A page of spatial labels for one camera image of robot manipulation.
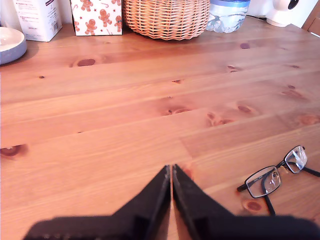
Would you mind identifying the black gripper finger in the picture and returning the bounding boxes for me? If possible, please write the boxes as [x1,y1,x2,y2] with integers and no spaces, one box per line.
[172,163,236,240]
[111,164,173,240]

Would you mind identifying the black thin-framed glasses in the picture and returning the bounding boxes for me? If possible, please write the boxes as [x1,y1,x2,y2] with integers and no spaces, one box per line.
[236,145,320,216]

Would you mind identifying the large clear water bottle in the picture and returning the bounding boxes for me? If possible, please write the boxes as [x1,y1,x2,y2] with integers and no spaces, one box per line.
[205,0,251,34]

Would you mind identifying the gingerbread print tissue box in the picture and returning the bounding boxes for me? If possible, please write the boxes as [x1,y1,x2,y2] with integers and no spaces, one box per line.
[69,0,123,37]

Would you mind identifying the grey round plate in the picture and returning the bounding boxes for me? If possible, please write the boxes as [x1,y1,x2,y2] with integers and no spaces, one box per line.
[0,26,28,66]

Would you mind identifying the white printed carton box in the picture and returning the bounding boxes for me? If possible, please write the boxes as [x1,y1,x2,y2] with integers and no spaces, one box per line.
[12,0,63,43]

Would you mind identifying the wicker basket with handle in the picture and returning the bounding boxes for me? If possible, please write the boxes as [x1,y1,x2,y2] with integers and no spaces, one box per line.
[122,0,211,41]

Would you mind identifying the small white round camera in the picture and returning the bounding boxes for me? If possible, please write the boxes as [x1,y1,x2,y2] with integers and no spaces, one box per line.
[265,0,301,28]

